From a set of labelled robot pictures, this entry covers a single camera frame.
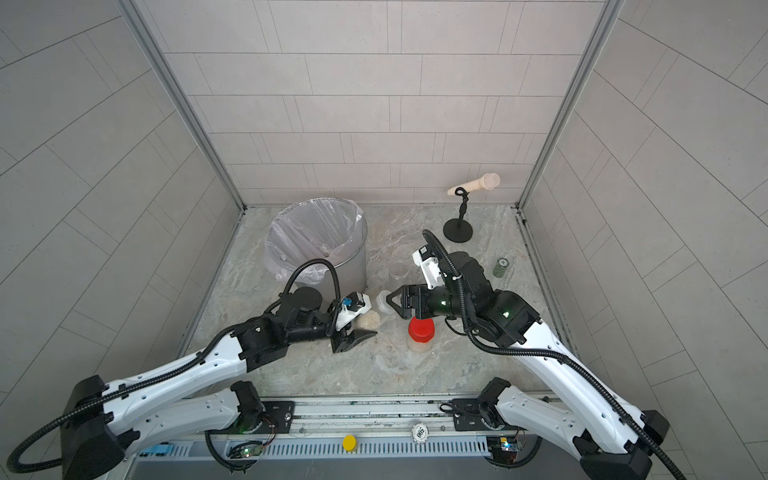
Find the clear jar lid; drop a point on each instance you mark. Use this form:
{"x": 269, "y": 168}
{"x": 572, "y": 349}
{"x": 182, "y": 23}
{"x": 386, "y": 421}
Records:
{"x": 382, "y": 305}

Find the grey mesh waste bin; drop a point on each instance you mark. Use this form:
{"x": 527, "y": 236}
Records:
{"x": 351, "y": 264}

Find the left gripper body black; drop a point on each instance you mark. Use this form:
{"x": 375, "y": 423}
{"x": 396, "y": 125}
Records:
{"x": 336, "y": 334}

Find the yellow round button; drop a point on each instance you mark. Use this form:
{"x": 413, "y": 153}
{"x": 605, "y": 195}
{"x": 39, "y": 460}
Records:
{"x": 349, "y": 443}

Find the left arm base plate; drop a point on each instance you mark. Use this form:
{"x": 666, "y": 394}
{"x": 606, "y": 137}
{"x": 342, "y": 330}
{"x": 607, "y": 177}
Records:
{"x": 274, "y": 417}

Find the blue toy car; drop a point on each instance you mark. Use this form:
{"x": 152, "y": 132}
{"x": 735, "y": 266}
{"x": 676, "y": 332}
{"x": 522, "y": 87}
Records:
{"x": 159, "y": 450}

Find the circuit board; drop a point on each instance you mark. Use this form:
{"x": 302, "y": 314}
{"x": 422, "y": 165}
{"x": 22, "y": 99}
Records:
{"x": 503, "y": 450}
{"x": 246, "y": 450}

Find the aluminium rail frame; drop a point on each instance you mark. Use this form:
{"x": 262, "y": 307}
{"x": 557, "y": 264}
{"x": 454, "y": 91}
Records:
{"x": 382, "y": 426}

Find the red lidded rice jar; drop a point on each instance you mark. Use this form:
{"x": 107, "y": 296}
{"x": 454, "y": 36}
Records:
{"x": 421, "y": 333}

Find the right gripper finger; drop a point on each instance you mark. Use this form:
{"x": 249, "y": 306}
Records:
{"x": 398, "y": 295}
{"x": 396, "y": 309}

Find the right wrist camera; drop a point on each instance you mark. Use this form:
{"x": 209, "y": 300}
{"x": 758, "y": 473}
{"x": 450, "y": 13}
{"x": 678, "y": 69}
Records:
{"x": 425, "y": 259}

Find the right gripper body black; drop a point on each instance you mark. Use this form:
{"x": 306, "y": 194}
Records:
{"x": 408, "y": 297}

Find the black stand with round base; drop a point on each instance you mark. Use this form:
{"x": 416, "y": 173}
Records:
{"x": 458, "y": 230}

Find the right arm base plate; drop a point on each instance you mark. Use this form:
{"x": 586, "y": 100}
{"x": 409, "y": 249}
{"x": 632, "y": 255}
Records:
{"x": 466, "y": 415}

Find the beige handle on stand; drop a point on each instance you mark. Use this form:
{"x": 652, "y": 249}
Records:
{"x": 488, "y": 181}

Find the clear plastic bin liner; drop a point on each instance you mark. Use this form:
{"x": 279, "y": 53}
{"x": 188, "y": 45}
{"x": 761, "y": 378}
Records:
{"x": 312, "y": 237}

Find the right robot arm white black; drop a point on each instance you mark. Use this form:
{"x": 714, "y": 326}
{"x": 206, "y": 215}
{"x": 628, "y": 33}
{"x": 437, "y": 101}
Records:
{"x": 610, "y": 437}

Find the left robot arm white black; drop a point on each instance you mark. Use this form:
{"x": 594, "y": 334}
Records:
{"x": 104, "y": 422}

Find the left circuit board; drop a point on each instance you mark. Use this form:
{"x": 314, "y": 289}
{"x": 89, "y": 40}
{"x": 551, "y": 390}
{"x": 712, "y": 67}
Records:
{"x": 246, "y": 450}

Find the right circuit board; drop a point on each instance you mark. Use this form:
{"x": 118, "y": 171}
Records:
{"x": 503, "y": 450}

